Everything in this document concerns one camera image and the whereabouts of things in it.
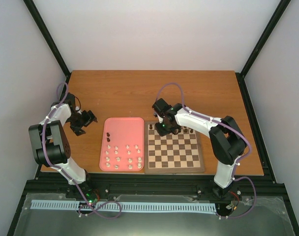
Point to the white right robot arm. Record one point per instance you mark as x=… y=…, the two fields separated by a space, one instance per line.
x=227 y=141

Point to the black aluminium frame rail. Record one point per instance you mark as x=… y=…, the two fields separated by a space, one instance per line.
x=114 y=185

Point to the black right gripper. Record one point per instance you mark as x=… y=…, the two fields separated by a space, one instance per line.
x=162 y=132

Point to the pink plastic tray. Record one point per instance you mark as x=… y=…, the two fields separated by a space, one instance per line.
x=123 y=131

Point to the wooden chess board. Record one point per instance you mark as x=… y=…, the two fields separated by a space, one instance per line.
x=173 y=154

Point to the light blue cable duct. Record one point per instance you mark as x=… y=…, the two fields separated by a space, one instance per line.
x=129 y=207

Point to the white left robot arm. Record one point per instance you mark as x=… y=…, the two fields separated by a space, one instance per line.
x=49 y=142

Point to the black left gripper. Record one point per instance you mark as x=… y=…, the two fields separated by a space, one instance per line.
x=89 y=120

